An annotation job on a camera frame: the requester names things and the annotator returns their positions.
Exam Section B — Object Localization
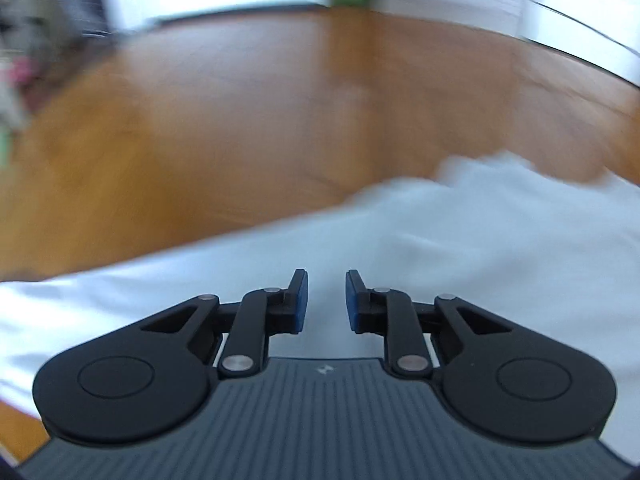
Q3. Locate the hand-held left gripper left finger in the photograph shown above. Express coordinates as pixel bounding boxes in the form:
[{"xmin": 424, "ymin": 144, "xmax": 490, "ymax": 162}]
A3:
[{"xmin": 140, "ymin": 268, "xmax": 310, "ymax": 378}]

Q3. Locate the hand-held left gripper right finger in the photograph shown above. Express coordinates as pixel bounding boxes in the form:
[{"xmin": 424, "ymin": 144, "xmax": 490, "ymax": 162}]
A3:
[{"xmin": 345, "ymin": 268, "xmax": 513, "ymax": 378}]

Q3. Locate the off-white garment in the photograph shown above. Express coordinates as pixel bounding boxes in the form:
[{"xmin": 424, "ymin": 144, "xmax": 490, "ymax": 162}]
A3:
[{"xmin": 0, "ymin": 151, "xmax": 640, "ymax": 423}]

